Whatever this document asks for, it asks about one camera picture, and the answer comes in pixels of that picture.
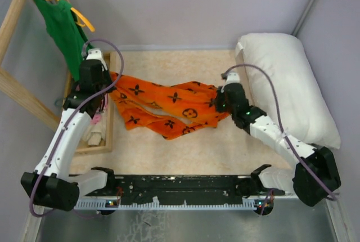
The white pillow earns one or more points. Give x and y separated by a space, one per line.
282 84

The wooden clothes rack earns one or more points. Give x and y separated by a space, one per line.
33 72

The grey clothes hanger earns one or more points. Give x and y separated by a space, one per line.
59 102

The orange patterned pillowcase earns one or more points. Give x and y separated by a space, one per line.
170 111

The yellow clothes hanger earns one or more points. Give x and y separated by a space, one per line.
80 20

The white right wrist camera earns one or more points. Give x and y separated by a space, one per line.
229 78

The pink cloth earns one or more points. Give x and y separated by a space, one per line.
99 115

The green tank top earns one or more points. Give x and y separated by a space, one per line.
68 37

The wooden tray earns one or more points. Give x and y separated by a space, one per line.
105 146

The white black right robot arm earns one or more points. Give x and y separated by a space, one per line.
313 174

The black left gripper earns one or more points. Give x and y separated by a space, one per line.
105 72

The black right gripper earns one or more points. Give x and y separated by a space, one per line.
219 107

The cream cloth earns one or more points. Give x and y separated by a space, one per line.
94 134

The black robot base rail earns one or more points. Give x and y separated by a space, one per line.
178 190

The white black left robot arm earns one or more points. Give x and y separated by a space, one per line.
49 184

